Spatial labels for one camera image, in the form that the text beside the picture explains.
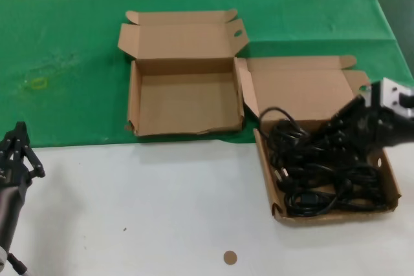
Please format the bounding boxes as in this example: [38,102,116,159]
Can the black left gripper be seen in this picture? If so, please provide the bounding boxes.
[0,121,47,249]

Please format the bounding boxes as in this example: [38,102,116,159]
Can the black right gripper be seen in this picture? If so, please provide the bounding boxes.
[323,92,414,150]

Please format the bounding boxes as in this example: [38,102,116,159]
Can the cardboard box with round hole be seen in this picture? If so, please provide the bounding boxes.
[233,55,402,228]

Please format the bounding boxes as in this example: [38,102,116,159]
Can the cardboard box with oval hole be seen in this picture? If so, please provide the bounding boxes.
[116,8,250,138]

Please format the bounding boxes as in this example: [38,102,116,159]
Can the green table cloth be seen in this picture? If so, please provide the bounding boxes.
[0,0,414,149]

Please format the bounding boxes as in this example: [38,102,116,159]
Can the brown round paper disc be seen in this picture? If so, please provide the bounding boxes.
[223,250,239,266]

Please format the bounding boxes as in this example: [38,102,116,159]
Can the tangled black power cables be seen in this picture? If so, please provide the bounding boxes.
[267,120,389,218]

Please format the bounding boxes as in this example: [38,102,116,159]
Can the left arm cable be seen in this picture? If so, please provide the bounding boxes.
[6,252,30,276]

